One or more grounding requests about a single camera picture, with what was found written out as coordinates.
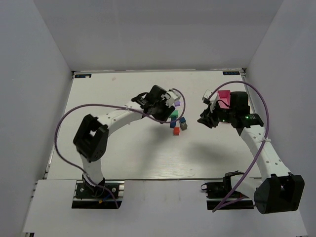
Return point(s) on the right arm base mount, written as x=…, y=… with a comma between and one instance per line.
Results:
x=222, y=195

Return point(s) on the olive grey wood cube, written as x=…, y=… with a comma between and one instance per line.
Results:
x=183, y=126

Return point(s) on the green arch wood block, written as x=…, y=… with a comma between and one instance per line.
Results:
x=174, y=114

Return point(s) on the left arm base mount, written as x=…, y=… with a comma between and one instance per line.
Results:
x=85, y=199

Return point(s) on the aluminium table edge rail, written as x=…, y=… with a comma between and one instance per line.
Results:
x=243, y=76

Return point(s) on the blue table label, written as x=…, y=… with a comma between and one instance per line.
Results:
x=231, y=73
x=83, y=76

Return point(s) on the left blue table label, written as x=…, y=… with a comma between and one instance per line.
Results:
x=83, y=76

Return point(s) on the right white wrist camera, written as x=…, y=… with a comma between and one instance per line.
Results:
x=207, y=99

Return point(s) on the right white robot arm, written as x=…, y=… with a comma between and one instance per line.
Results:
x=279, y=190

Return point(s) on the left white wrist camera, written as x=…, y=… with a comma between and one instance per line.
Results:
x=171, y=97

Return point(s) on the red wood cube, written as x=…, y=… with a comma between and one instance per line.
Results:
x=176, y=131

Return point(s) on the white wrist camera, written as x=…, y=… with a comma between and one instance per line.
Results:
x=171, y=97
x=207, y=99

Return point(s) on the long blue wood block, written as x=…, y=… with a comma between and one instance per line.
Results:
x=173, y=122

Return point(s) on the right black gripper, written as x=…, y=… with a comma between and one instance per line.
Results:
x=212, y=118

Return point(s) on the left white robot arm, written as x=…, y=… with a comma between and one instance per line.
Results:
x=92, y=135

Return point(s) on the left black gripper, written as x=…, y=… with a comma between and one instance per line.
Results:
x=164, y=111

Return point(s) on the right blue table label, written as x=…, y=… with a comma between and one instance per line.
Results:
x=231, y=73

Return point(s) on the pink plastic box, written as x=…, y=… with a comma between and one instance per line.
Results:
x=224, y=99

